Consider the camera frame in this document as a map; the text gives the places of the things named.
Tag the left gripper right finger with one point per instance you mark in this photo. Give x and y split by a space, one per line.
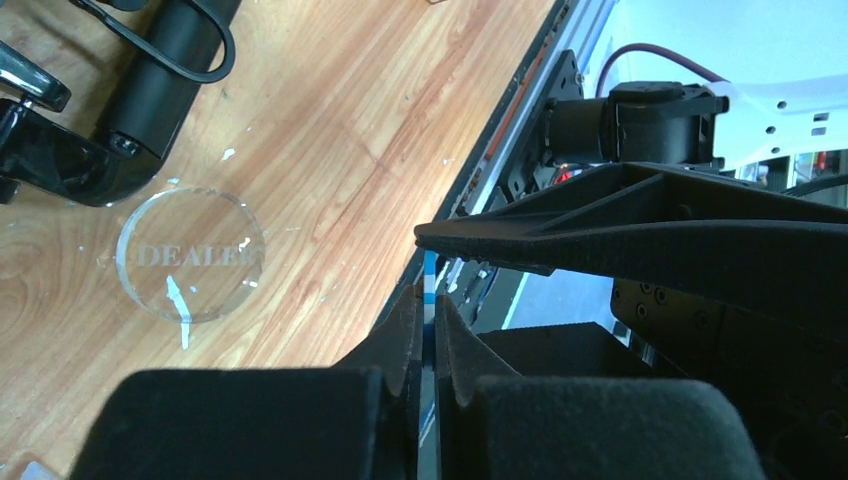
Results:
495 423

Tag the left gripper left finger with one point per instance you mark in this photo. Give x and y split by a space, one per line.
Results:
356 419

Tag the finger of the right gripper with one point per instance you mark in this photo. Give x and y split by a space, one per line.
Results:
714 237

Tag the blue white ten chip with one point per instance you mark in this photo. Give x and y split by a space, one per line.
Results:
429 308

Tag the black poker set case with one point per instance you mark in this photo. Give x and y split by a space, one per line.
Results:
136 116

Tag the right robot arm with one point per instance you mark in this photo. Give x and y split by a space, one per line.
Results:
684 126

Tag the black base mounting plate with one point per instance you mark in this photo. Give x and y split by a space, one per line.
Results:
499 169

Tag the clear acrylic dealer button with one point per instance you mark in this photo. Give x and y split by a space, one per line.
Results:
190 255

